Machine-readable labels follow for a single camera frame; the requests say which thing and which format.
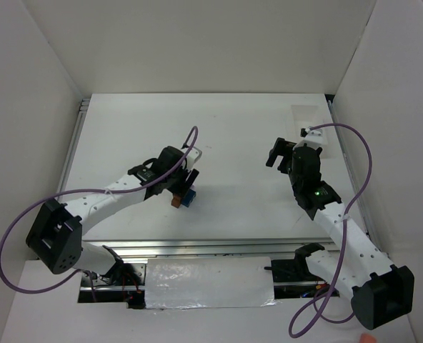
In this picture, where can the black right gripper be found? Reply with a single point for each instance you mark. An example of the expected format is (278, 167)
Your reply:
(283, 157)

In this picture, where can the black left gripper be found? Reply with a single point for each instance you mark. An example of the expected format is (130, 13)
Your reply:
(191, 177)

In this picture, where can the blue notched wood block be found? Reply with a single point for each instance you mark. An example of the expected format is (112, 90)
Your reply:
(188, 198)

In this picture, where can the brown arch wood block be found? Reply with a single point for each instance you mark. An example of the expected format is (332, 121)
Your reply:
(176, 201)

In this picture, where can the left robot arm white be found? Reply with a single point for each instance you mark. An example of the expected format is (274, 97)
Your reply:
(56, 236)

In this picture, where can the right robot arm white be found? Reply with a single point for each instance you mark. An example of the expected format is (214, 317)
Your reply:
(377, 289)

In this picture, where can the silver foil tape sheet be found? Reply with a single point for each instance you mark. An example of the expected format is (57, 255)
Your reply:
(216, 282)

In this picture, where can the orange object at edge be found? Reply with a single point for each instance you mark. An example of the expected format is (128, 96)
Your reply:
(367, 338)

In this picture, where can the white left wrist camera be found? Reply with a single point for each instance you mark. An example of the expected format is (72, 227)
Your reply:
(192, 158)

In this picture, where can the aluminium frame rail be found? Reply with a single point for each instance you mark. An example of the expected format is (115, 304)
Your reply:
(241, 206)

